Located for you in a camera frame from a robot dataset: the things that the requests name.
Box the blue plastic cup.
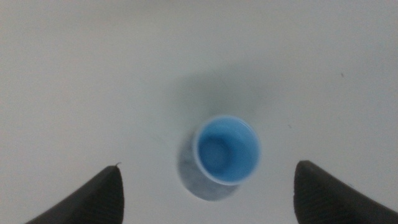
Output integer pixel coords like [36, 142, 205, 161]
[192, 114, 262, 187]

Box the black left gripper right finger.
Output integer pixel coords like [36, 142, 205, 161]
[293, 160, 398, 224]

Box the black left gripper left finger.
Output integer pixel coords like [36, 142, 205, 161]
[24, 162, 125, 224]

